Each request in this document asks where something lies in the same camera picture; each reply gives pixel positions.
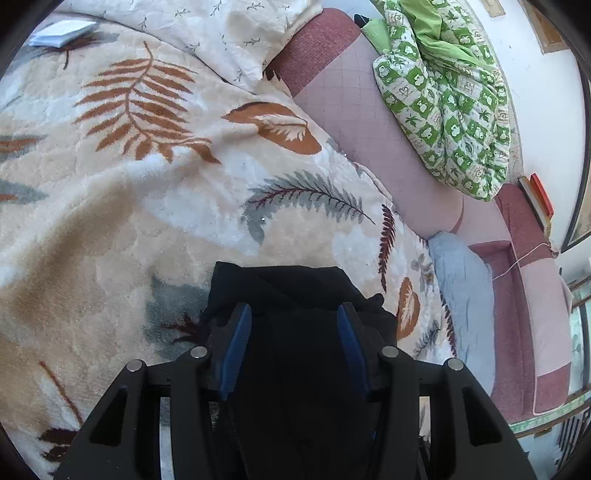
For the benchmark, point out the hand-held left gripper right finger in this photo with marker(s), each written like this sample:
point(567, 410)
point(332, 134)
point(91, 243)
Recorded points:
point(353, 350)

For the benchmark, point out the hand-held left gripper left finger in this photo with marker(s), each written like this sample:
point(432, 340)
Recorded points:
point(235, 350)

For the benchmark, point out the black pants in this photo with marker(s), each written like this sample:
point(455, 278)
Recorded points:
point(300, 369)

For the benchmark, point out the light blue cloth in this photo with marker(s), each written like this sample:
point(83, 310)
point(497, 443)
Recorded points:
point(461, 286)

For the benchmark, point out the leaf print blanket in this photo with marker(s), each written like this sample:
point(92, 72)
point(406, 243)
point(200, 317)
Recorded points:
point(138, 207)

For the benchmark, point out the pink padded headboard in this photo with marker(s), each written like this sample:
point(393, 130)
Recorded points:
point(360, 115)

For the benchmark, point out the red book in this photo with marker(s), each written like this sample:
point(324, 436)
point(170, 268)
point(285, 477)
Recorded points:
point(541, 194)

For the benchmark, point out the green patterned quilt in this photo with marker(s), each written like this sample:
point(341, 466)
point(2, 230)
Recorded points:
point(443, 106)

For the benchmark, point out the white sprig print pillow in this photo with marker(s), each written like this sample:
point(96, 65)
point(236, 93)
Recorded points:
point(207, 32)

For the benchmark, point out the small black object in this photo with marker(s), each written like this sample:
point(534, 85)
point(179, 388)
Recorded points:
point(361, 19)

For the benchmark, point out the small white booklet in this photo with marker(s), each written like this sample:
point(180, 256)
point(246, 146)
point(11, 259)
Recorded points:
point(60, 33)

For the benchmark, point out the framed wall picture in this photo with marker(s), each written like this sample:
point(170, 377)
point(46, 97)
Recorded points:
point(582, 207)

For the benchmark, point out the small wooden wall frame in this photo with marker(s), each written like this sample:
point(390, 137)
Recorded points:
point(549, 32)

